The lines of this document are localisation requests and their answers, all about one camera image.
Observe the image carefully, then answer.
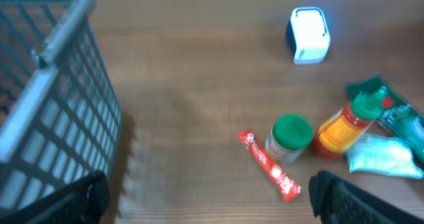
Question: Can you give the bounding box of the red chilli sauce bottle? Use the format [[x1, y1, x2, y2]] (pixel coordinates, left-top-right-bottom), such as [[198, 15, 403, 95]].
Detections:
[[311, 86, 388, 158]]

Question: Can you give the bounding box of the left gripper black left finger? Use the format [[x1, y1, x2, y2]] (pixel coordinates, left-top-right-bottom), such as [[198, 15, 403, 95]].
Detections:
[[1, 170, 110, 224]]

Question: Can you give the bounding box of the green lid jar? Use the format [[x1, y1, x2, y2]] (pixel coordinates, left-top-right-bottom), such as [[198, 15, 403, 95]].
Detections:
[[265, 113, 313, 166]]

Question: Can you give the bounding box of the grey plastic shopping basket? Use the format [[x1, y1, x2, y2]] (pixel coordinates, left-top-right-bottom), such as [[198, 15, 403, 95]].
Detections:
[[1, 0, 122, 216]]

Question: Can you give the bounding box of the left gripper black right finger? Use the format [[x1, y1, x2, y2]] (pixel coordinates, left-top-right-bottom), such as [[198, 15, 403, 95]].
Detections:
[[309, 170, 421, 224]]

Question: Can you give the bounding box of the white barcode scanner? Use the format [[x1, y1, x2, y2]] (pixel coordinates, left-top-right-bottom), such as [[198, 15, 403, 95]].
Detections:
[[286, 7, 331, 65]]

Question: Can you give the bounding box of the teal wet wipes pack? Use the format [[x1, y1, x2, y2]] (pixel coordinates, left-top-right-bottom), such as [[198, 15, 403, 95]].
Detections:
[[345, 133, 423, 180]]

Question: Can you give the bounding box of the red sauce sachet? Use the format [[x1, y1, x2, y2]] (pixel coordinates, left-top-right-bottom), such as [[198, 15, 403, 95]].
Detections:
[[238, 129, 301, 202]]

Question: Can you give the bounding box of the green snack bag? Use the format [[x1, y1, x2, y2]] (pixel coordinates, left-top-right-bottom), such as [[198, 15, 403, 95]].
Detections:
[[345, 74, 423, 166]]

